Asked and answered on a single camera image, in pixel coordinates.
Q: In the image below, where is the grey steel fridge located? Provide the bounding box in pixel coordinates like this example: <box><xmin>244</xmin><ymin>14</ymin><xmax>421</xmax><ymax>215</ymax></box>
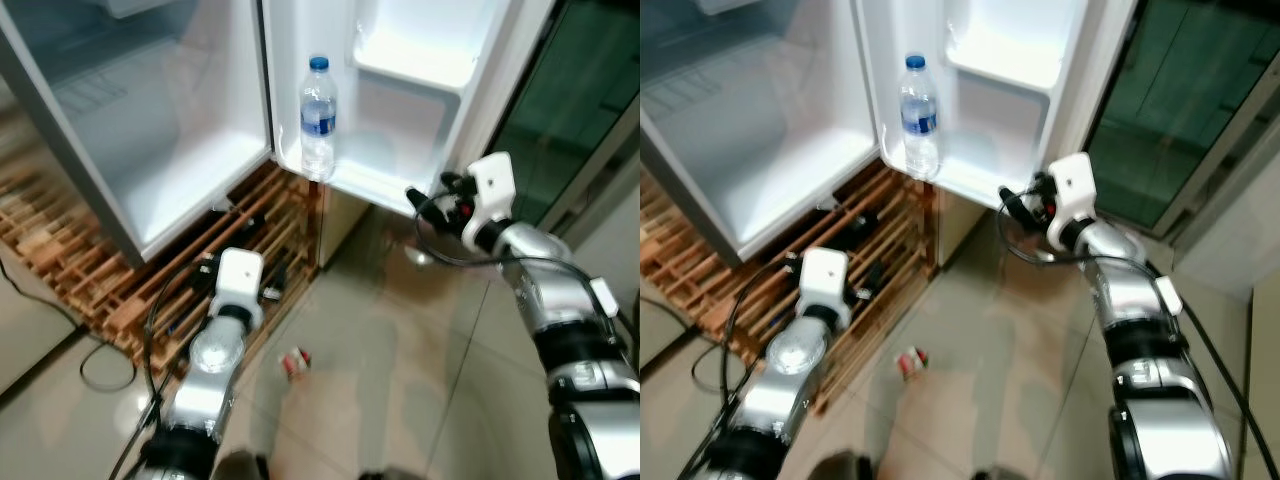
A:
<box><xmin>640</xmin><ymin>0</ymin><xmax>883</xmax><ymax>267</ymax></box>
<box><xmin>0</xmin><ymin>0</ymin><xmax>276</xmax><ymax>267</ymax></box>

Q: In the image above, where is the steel fridge door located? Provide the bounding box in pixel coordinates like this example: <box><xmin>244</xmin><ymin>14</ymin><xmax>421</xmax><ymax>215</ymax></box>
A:
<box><xmin>260</xmin><ymin>0</ymin><xmax>558</xmax><ymax>217</ymax></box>
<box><xmin>852</xmin><ymin>0</ymin><xmax>1141</xmax><ymax>213</ymax></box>

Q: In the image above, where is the white side cabinet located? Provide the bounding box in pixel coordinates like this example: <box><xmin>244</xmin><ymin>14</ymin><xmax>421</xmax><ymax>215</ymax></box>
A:
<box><xmin>935</xmin><ymin>188</ymin><xmax>989</xmax><ymax>269</ymax></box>
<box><xmin>318</xmin><ymin>185</ymin><xmax>373</xmax><ymax>269</ymax></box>

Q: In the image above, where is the clear plastic water bottle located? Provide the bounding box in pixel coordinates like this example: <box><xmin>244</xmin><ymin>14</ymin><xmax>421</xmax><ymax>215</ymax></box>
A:
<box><xmin>299</xmin><ymin>55</ymin><xmax>340</xmax><ymax>184</ymax></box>
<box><xmin>898</xmin><ymin>53</ymin><xmax>942</xmax><ymax>182</ymax></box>

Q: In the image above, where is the green glass door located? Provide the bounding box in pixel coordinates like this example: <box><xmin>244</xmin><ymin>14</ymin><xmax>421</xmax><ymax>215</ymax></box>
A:
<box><xmin>488</xmin><ymin>0</ymin><xmax>641</xmax><ymax>229</ymax></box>
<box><xmin>1085</xmin><ymin>0</ymin><xmax>1280</xmax><ymax>239</ymax></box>

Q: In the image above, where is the wooden wine rack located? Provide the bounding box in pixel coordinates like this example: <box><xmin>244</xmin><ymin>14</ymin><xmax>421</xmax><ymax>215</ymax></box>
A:
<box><xmin>640</xmin><ymin>160</ymin><xmax>941</xmax><ymax>417</ymax></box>
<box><xmin>0</xmin><ymin>100</ymin><xmax>323</xmax><ymax>373</ymax></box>

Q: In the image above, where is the silver robot left leg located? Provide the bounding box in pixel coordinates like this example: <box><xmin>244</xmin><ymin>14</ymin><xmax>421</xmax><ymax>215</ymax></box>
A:
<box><xmin>818</xmin><ymin>452</ymin><xmax>879</xmax><ymax>480</ymax></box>
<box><xmin>215</xmin><ymin>452</ymin><xmax>273</xmax><ymax>480</ymax></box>

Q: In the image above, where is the beige kitchen base cabinet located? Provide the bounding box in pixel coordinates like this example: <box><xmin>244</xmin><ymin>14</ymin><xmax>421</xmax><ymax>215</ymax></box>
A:
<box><xmin>0</xmin><ymin>245</ymin><xmax>83</xmax><ymax>397</ymax></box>
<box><xmin>640</xmin><ymin>290</ymin><xmax>695</xmax><ymax>373</ymax></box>

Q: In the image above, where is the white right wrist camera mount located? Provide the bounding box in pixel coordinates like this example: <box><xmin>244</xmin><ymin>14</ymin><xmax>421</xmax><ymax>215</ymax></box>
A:
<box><xmin>464</xmin><ymin>153</ymin><xmax>517</xmax><ymax>227</ymax></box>
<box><xmin>1045</xmin><ymin>152</ymin><xmax>1097</xmax><ymax>227</ymax></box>

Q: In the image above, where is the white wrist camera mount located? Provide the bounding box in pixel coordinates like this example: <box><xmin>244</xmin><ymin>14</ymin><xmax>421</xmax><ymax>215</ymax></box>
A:
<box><xmin>1045</xmin><ymin>152</ymin><xmax>1097</xmax><ymax>227</ymax></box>
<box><xmin>800</xmin><ymin>247</ymin><xmax>852</xmax><ymax>323</ymax></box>
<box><xmin>464</xmin><ymin>153</ymin><xmax>517</xmax><ymax>227</ymax></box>
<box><xmin>214</xmin><ymin>248</ymin><xmax>267</xmax><ymax>327</ymax></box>

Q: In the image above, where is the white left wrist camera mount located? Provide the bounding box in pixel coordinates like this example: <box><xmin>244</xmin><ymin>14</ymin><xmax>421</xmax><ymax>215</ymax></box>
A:
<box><xmin>214</xmin><ymin>248</ymin><xmax>267</xmax><ymax>327</ymax></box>
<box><xmin>800</xmin><ymin>247</ymin><xmax>852</xmax><ymax>323</ymax></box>

